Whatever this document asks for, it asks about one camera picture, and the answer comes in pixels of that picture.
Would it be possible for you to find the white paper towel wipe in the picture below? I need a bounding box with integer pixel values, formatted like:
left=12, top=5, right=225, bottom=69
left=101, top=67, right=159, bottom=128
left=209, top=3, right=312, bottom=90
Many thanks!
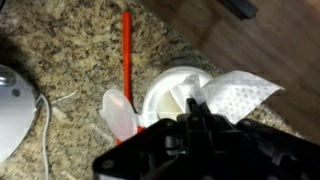
left=169, top=71, right=283, bottom=124

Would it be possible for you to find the white toaster power cable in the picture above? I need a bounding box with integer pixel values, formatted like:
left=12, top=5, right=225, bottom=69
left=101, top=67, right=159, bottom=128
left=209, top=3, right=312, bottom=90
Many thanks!
left=34, top=90, right=78, bottom=180

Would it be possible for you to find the white wipes canister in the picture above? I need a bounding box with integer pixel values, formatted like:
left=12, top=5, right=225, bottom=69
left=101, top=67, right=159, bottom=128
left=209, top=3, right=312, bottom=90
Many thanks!
left=100, top=66, right=213, bottom=142

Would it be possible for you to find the orange silicone spatula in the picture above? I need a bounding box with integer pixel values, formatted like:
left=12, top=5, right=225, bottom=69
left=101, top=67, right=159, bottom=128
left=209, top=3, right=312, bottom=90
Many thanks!
left=114, top=11, right=146, bottom=146

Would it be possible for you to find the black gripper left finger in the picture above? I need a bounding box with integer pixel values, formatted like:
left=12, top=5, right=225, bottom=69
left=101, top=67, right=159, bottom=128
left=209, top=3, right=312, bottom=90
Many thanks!
left=187, top=98, right=200, bottom=116

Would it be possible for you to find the white two-slot toaster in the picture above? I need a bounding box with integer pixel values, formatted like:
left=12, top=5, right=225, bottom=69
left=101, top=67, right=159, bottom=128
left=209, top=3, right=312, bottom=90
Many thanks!
left=0, top=65, right=37, bottom=162

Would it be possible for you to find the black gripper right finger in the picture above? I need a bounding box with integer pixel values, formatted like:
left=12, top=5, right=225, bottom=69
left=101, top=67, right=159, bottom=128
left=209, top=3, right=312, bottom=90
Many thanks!
left=200, top=103, right=212, bottom=117

